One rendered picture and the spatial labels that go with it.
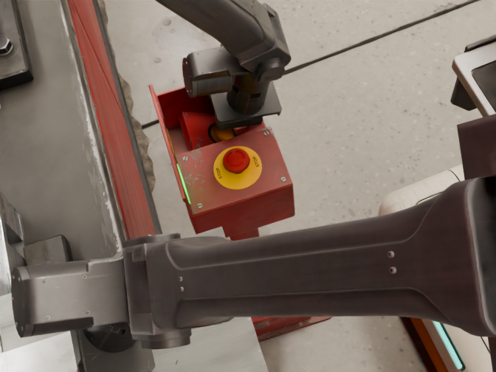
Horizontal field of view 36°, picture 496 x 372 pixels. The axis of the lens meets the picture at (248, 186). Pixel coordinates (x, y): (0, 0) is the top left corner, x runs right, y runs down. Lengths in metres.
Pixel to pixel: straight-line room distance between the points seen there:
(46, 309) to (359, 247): 0.32
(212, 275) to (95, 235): 0.57
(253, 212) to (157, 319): 0.63
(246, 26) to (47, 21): 0.39
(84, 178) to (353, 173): 1.06
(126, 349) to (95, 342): 0.03
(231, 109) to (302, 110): 0.95
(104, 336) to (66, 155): 0.44
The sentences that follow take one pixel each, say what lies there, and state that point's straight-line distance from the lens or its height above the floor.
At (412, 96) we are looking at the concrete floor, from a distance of 2.14.
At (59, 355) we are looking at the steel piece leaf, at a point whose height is 1.00.
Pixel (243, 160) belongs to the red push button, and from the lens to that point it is 1.12.
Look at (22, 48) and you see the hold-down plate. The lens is 1.18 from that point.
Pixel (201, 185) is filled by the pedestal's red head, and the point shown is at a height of 0.78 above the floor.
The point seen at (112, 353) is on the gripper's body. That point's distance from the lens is 0.74.
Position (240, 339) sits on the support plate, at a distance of 0.82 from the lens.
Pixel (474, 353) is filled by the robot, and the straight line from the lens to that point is 1.59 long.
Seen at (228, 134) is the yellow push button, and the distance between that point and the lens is 1.24.
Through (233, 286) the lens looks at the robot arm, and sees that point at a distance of 0.46.
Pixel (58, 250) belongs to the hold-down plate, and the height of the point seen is 0.90.
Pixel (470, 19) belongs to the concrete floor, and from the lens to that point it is 2.30.
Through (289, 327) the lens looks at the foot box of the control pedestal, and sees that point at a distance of 1.85.
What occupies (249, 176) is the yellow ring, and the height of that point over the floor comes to 0.78.
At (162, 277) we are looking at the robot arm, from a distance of 0.54.
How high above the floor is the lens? 1.79
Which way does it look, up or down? 64 degrees down
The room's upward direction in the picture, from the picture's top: 11 degrees counter-clockwise
